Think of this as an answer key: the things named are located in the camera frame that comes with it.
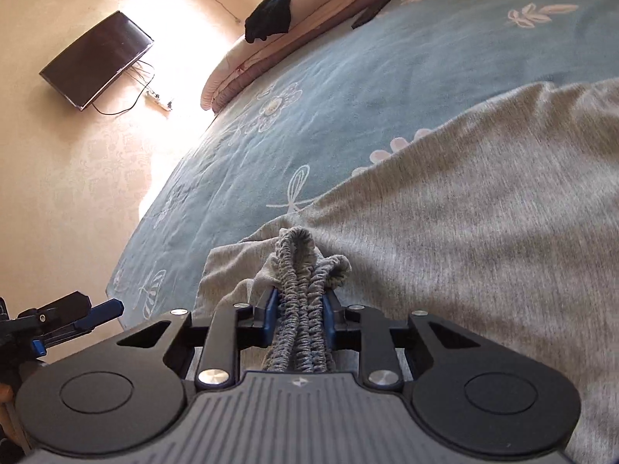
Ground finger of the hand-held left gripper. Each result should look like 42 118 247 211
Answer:
31 299 124 356
17 291 92 338

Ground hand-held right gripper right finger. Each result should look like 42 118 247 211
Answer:
321 292 482 390

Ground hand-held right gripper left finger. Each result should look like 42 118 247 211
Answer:
116 287 281 390

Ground grey sweatpants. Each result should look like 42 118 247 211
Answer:
193 80 619 464

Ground white power strip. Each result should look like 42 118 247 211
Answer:
144 89 174 113

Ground folded pink floral quilt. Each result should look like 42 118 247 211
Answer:
200 0 465 116

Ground black garment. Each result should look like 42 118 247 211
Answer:
244 0 319 43

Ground black phone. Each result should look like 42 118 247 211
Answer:
351 0 392 30

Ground black television cable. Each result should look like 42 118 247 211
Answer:
92 58 156 116

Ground black wall television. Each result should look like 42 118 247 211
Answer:
39 10 154 112

